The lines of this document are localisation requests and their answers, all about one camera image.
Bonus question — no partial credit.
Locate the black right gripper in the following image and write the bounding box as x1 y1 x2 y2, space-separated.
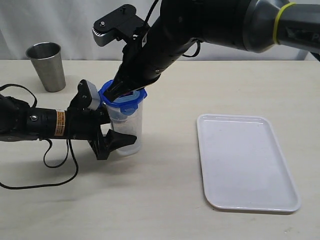
103 38 180 102

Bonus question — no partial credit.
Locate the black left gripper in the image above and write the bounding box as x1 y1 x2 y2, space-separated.
63 107 137 160

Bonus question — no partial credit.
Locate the blue container lid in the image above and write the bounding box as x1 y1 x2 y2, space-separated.
98 80 148 119

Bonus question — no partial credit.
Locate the clear plastic tall container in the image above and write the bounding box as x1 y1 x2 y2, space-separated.
106 101 143 157

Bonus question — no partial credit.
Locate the stainless steel cup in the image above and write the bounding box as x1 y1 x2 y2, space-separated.
25 41 66 93

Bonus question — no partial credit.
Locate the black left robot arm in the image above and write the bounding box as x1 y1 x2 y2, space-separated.
0 95 137 160

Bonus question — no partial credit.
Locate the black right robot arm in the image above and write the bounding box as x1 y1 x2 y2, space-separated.
103 0 320 101

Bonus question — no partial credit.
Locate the white rectangular tray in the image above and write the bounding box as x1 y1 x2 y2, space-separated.
196 113 302 214

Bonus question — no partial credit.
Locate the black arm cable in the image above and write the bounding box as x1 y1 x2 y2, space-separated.
143 0 202 58
0 83 80 190

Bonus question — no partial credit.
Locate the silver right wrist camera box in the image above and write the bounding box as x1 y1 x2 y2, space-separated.
92 4 150 47

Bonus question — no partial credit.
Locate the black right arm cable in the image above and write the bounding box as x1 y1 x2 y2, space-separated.
143 0 202 58

